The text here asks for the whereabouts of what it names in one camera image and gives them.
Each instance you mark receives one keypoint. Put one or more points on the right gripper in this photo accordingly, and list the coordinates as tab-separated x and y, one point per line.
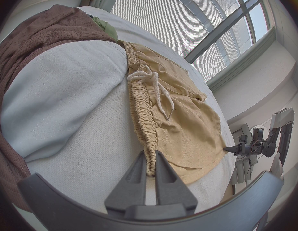
244	149

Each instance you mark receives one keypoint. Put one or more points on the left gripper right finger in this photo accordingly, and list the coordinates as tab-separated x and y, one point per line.
173	194

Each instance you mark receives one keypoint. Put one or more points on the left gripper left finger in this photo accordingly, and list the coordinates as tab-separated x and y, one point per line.
127	196

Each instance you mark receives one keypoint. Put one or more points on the tan shorts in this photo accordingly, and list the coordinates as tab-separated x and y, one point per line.
187	129

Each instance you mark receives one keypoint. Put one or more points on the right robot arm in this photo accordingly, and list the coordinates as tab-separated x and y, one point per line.
283	117

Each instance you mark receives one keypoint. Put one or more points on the bed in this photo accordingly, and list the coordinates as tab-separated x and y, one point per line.
91	153

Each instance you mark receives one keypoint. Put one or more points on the window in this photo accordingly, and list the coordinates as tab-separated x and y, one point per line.
175	20

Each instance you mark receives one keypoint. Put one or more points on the green garment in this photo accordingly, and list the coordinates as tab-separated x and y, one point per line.
110	30

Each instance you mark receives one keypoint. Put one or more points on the brown garment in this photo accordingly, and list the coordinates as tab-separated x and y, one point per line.
43	28

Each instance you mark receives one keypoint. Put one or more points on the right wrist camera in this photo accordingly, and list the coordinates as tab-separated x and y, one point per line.
242	138

